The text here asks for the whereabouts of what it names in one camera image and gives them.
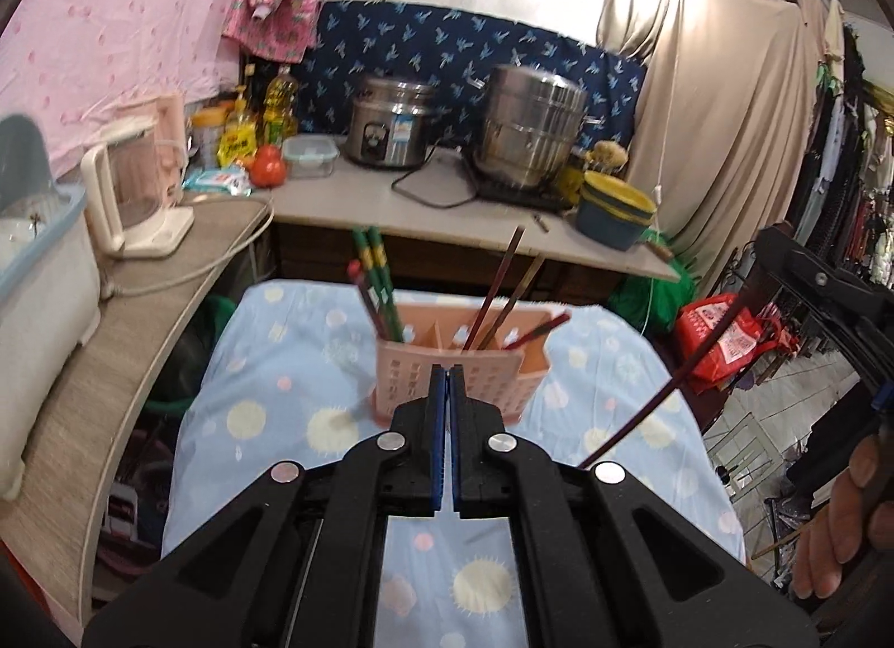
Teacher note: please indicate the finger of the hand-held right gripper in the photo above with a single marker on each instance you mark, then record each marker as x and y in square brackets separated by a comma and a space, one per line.
[821, 281]

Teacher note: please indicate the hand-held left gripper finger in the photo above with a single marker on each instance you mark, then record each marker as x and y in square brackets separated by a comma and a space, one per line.
[438, 438]
[455, 438]

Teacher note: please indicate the pink plastic utensil holder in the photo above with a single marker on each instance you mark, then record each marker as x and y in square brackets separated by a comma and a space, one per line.
[419, 376]

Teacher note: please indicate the dark red chopstick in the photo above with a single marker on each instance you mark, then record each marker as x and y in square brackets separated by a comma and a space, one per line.
[367, 306]
[670, 386]

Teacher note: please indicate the brown wooden chopstick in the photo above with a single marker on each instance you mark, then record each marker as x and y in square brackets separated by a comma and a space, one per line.
[520, 295]
[499, 285]

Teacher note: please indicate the green chopstick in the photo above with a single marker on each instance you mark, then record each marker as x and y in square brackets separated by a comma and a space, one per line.
[370, 278]
[384, 278]

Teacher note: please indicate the person's right hand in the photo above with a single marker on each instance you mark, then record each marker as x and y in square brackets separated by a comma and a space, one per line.
[831, 543]

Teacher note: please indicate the red printed bag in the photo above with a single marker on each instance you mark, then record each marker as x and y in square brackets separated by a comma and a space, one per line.
[726, 341]

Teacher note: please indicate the hanging dark clothes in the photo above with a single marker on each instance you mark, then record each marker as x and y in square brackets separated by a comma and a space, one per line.
[848, 152]

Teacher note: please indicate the green plastic bag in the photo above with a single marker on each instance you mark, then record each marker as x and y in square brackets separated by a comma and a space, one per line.
[656, 292]

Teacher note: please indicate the blue dotted blanket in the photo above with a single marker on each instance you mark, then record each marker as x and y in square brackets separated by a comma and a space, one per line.
[279, 369]

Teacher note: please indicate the beige curtain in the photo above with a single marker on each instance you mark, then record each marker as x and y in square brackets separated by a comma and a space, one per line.
[719, 96]

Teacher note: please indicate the yellow and blue basin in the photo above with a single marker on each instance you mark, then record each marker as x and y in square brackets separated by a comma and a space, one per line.
[618, 195]
[607, 232]

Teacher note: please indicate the nail clipper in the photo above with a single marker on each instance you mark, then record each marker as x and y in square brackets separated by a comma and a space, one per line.
[540, 223]

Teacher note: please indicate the loofah sponge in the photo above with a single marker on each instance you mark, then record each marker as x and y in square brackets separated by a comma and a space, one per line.
[609, 157]

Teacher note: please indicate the black induction cooktop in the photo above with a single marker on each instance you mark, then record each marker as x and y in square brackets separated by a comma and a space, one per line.
[517, 195]

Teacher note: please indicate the clear food container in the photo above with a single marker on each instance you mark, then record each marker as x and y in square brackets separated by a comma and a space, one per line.
[309, 157]

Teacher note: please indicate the steel rice cooker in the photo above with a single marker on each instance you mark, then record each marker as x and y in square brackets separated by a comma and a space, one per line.
[391, 124]

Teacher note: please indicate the red tomato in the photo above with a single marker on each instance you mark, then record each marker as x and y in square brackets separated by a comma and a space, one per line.
[268, 166]

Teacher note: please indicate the steel steamer pot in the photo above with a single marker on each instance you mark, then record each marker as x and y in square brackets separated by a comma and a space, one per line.
[534, 124]

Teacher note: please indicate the wet wipes pack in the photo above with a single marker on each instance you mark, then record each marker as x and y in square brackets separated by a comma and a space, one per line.
[218, 182]

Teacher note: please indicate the yellow dish soap bottle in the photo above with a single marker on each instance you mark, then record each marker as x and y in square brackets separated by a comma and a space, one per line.
[239, 138]

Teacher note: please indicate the cooking oil bottle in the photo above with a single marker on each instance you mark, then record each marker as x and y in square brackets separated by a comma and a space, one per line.
[281, 107]

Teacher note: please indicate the yellow lidded canister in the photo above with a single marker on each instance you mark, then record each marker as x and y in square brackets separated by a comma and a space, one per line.
[206, 142]

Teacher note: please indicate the white glass kettle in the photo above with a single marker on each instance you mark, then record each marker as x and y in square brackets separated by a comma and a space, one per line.
[133, 201]

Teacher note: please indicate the navy leaf print cloth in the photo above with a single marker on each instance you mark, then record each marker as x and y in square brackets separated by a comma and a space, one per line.
[447, 47]

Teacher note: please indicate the dark sauce bottle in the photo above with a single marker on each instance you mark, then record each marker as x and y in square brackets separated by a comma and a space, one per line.
[250, 86]

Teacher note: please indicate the white dish storage box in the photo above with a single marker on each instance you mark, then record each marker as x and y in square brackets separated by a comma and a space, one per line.
[42, 355]

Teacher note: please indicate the pink dotted curtain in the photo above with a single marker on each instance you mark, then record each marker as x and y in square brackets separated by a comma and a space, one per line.
[105, 26]

